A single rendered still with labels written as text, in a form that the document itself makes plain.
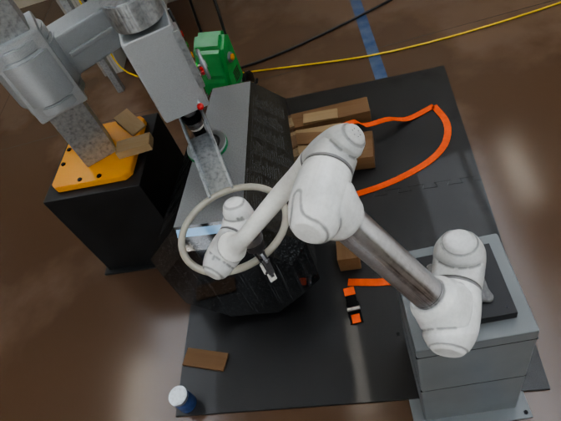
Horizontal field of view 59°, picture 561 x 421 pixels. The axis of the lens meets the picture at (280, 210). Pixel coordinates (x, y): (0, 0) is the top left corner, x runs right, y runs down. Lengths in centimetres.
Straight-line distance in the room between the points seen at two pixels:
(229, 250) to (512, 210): 192
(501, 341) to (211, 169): 139
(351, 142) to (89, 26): 177
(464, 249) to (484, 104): 221
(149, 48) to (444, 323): 151
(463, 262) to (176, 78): 138
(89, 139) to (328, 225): 197
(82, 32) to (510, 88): 272
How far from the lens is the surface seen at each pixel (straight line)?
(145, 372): 302
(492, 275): 186
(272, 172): 248
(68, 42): 270
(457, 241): 160
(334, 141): 124
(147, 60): 218
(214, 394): 277
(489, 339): 180
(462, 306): 151
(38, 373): 344
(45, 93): 266
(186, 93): 228
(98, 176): 288
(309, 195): 114
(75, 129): 286
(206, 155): 237
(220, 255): 160
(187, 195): 242
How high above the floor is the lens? 244
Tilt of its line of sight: 49 degrees down
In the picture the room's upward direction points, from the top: 23 degrees counter-clockwise
